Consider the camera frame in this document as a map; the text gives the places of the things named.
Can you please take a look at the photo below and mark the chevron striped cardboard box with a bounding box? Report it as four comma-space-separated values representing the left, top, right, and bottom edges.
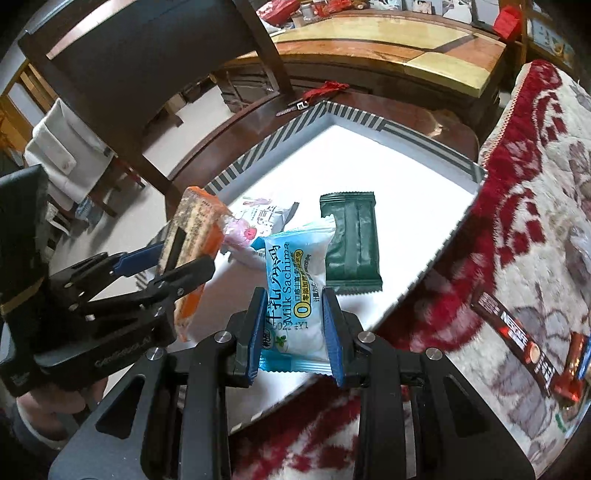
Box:
185, 99, 489, 437

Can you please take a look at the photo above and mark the small red snack packet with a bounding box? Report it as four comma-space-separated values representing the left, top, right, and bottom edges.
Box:
551, 332, 591, 407

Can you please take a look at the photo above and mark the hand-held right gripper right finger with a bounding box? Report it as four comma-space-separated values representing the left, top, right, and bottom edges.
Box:
321, 286, 536, 480

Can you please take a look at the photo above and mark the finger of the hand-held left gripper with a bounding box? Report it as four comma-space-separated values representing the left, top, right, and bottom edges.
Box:
48, 244, 162, 296
69, 257, 215, 319

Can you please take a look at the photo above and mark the red gift bag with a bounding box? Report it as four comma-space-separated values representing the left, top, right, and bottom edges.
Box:
256, 0, 301, 26

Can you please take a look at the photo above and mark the orange wafer packet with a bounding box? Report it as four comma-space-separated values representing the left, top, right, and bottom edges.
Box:
157, 186, 232, 342

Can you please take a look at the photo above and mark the person's left forearm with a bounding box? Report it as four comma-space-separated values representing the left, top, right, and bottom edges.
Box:
7, 401, 70, 450

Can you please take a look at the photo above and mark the wooden framed picture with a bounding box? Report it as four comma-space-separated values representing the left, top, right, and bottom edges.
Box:
526, 18, 575, 65

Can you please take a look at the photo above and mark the red and cream floral blanket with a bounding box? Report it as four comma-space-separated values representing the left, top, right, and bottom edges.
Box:
231, 60, 591, 480

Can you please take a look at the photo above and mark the red tassel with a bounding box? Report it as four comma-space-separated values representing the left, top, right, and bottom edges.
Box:
276, 80, 352, 116

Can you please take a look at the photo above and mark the red paper bag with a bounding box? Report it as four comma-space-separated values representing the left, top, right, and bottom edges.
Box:
492, 6, 522, 42

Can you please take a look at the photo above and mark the person's left hand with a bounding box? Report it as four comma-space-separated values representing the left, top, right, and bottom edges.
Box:
18, 376, 107, 430

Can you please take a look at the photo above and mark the brown chocolate wafer bar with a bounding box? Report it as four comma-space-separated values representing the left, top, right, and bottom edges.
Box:
471, 293, 557, 398

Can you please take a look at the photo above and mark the dark green snack packet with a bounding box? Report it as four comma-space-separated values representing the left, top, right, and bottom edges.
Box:
320, 191, 383, 294

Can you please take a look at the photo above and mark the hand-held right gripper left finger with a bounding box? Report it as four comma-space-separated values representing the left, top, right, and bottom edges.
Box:
48, 286, 271, 480

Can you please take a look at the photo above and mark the light blue snack packet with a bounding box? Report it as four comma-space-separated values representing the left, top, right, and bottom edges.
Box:
252, 217, 338, 377

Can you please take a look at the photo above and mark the white and pink snack packet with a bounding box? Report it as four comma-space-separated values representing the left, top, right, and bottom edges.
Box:
224, 196, 301, 268

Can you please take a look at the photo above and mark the glossy wooden table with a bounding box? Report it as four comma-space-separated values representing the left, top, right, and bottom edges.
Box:
222, 9, 506, 153

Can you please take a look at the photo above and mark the dark wooden chair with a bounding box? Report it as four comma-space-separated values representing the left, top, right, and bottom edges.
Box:
18, 0, 296, 217

